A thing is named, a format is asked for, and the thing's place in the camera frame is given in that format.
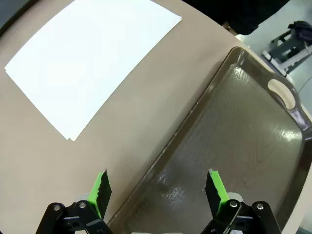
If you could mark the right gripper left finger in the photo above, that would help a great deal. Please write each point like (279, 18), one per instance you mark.
(100, 195)

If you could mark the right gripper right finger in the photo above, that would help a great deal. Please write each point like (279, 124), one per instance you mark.
(215, 192)

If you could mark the white A4 paper stack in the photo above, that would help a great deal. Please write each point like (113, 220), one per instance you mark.
(85, 61)

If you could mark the brown plastic tray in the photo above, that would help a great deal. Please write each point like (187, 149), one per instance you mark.
(219, 134)

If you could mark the grey step stool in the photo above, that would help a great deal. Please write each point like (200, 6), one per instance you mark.
(285, 48)

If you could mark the person in black hooded jacket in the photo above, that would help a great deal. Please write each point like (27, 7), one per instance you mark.
(231, 14)

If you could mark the black bag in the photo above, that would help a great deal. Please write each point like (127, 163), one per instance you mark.
(301, 31)

